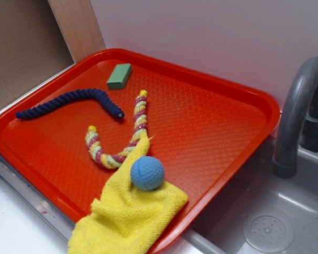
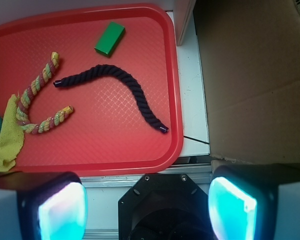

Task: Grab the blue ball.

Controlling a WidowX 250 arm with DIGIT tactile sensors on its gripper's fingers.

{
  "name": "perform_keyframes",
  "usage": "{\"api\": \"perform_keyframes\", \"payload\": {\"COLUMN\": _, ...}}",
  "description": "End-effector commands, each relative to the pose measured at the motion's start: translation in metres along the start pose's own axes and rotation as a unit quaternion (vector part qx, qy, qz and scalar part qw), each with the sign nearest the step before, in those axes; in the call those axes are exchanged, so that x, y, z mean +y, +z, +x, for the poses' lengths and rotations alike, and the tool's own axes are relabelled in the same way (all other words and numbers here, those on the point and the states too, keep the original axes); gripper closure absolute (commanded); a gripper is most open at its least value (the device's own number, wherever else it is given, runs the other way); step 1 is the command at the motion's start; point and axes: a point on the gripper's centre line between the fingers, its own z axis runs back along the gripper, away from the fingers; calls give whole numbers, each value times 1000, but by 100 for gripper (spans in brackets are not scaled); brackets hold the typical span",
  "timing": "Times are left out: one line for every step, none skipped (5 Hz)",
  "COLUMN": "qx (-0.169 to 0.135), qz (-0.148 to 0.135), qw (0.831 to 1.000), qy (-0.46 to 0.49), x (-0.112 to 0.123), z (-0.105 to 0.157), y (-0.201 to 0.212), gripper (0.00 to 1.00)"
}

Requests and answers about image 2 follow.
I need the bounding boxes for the red plastic tray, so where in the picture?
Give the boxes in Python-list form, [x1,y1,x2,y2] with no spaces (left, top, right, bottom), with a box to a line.
[0,3,183,176]

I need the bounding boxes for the multicolour twisted rope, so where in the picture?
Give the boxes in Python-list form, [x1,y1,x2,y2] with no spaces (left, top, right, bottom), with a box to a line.
[15,51,75,135]

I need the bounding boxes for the brown cardboard box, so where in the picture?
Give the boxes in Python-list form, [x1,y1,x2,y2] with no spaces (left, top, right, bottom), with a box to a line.
[194,0,300,164]

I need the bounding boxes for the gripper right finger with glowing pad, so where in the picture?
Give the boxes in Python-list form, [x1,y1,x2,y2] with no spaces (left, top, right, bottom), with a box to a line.
[208,163,300,240]

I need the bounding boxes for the green rectangular block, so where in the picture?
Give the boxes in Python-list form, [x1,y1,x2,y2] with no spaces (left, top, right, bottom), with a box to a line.
[94,21,126,58]

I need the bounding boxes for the black octagonal mount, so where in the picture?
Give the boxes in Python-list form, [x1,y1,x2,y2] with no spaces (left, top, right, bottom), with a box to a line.
[118,173,214,240]

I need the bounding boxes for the dark purple rope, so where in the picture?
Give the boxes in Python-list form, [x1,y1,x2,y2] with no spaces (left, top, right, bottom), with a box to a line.
[52,64,170,135]

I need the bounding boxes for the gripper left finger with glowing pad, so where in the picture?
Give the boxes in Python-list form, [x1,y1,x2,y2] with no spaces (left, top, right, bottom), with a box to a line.
[0,171,88,240]

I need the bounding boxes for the yellow cloth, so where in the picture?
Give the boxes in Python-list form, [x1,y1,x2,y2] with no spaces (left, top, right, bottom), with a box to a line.
[0,94,25,172]

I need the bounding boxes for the white board panel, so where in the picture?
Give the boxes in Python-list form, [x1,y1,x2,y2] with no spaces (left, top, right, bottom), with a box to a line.
[173,0,197,47]

